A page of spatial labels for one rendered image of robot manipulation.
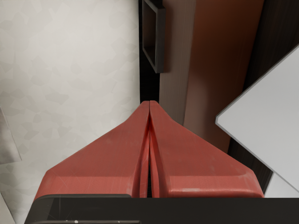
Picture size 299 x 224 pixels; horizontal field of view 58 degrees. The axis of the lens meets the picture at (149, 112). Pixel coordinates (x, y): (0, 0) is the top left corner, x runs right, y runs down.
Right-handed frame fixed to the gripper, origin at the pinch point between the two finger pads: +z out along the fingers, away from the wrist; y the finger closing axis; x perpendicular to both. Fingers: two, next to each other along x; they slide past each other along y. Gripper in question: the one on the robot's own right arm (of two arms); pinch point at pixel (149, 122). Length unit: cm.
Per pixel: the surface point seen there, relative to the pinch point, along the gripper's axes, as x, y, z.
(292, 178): 6.0, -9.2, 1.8
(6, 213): 115, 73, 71
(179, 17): -2.7, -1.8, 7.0
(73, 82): 7.5, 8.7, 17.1
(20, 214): 28.9, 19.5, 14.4
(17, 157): 17.3, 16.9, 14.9
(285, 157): 3.8, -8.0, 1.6
